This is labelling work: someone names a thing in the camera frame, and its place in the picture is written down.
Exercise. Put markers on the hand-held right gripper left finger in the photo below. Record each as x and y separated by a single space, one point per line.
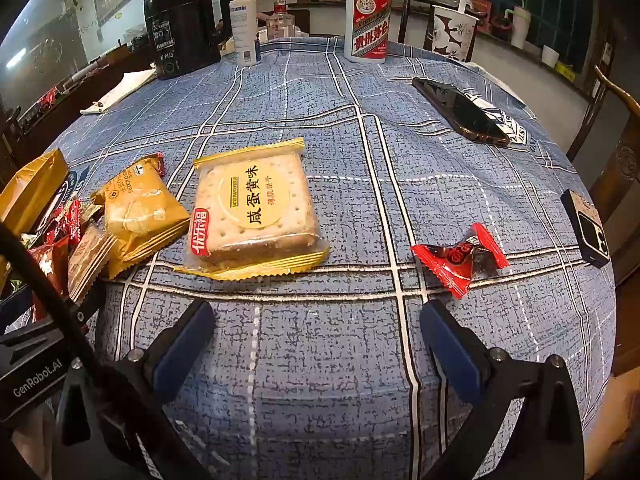
184 347

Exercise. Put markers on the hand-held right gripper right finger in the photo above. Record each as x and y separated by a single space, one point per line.
452 350

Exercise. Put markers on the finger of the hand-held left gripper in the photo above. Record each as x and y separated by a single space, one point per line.
90 307
14 307

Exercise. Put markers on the yellow cake packet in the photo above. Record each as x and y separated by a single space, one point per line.
137 210

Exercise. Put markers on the gold cardboard box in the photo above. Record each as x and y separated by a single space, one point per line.
32 185

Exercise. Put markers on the square cracker packet yellow edges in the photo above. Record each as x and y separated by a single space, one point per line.
252 205

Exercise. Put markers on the large red wrapped candy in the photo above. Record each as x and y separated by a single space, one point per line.
457 257

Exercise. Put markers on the blue plaid tablecloth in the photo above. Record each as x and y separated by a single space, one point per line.
320 385

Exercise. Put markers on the small black flip phone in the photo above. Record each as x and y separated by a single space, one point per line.
587 230

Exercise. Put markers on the white notebook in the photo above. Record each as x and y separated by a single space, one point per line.
122 90

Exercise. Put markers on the black smartphone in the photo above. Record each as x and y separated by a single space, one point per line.
462 110

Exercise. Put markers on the carved wooden chair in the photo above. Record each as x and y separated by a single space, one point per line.
622 160

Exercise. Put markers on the black electric kettle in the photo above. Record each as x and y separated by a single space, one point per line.
182 25

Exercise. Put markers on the small white cup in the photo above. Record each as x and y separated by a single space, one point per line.
550 56

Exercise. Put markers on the black and white paper cup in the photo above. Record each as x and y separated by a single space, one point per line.
454 35

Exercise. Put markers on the white spray bottle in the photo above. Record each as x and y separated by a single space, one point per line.
245 25

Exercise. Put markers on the white tumbler with straw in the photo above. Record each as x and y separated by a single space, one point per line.
520 27

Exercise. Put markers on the white liquor bottle red label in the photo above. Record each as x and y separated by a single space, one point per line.
367 25

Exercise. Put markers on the dark wooden chair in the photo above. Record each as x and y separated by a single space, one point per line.
412 15

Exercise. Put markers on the clear glass bottle red cap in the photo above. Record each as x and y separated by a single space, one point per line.
280 22

